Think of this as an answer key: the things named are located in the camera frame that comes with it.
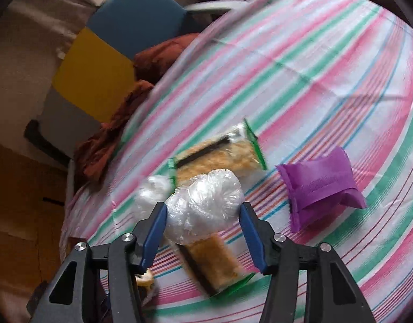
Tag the purple pouch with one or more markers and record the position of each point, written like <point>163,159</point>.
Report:
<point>321,188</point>

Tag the grey yellow blue cushioned chair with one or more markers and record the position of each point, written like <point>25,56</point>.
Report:
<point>95,70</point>

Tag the beige fabric cover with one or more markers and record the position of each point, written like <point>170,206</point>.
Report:
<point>24,57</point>

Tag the clear plastic wrap ball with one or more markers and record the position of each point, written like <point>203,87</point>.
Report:
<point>151,193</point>
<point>203,202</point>

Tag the rust brown cloth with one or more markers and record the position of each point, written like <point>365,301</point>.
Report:
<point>102,144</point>

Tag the green-edged sponge packet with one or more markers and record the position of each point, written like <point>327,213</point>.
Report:
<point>216,158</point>
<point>213,262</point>

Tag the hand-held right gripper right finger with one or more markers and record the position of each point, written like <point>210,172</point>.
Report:
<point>252,235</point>

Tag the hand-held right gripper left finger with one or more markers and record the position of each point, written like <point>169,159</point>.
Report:
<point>154,235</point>

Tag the striped tablecloth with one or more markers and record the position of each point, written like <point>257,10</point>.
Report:
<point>310,74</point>

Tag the small yellow and black object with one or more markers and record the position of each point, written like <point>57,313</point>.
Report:
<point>146,281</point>

